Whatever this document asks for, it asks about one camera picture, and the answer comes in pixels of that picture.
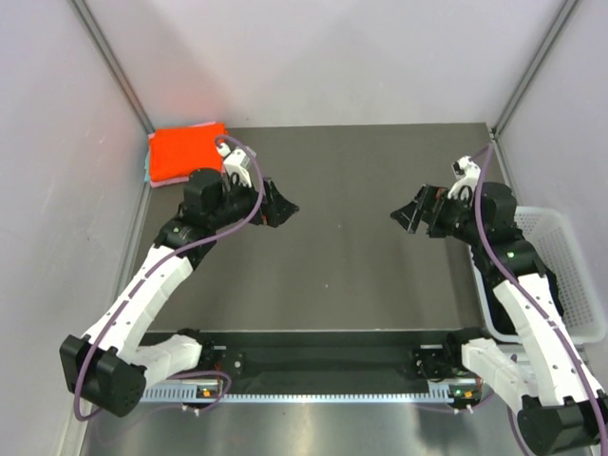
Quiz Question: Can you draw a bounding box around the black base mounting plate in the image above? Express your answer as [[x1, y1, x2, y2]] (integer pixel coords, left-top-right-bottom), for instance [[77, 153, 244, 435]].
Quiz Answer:
[[142, 331, 481, 384]]

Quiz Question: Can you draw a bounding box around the right aluminium frame post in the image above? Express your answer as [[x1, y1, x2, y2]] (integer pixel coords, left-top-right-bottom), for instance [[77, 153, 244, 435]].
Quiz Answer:
[[490, 0, 580, 140]]

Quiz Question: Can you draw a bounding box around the folded teal t shirt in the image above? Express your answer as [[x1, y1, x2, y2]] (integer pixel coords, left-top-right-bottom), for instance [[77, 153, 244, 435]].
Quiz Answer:
[[144, 151, 150, 182]]

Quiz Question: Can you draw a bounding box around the aluminium frame post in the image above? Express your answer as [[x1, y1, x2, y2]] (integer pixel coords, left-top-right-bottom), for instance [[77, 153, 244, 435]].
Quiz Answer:
[[490, 0, 580, 140], [67, 0, 155, 134]]

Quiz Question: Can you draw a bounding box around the orange t shirt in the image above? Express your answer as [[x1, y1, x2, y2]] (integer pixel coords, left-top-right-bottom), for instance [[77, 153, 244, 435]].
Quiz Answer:
[[146, 123, 228, 182]]

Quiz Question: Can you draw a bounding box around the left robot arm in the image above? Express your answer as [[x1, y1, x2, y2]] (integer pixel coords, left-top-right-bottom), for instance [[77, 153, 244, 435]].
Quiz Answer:
[[59, 168, 299, 421]]

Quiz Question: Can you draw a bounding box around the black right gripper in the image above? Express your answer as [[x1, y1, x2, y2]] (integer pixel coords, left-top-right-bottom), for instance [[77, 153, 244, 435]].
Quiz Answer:
[[390, 183, 485, 246]]

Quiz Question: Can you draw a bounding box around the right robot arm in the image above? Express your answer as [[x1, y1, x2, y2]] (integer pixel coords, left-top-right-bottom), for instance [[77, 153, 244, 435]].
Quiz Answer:
[[390, 182, 607, 455]]

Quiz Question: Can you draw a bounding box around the left aluminium frame post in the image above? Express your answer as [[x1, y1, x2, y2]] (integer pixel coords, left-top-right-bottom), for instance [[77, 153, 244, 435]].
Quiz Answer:
[[67, 0, 155, 134]]

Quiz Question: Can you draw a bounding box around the folded pink t shirt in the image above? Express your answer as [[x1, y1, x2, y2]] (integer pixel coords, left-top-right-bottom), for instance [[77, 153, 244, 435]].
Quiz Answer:
[[149, 120, 224, 187]]

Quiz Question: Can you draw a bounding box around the white plastic laundry basket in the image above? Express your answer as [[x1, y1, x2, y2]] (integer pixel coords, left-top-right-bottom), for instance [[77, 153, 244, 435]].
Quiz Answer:
[[469, 205, 604, 346]]

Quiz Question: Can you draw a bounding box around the grey slotted cable duct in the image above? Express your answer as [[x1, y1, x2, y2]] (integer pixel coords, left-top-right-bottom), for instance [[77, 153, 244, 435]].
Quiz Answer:
[[141, 380, 483, 404]]

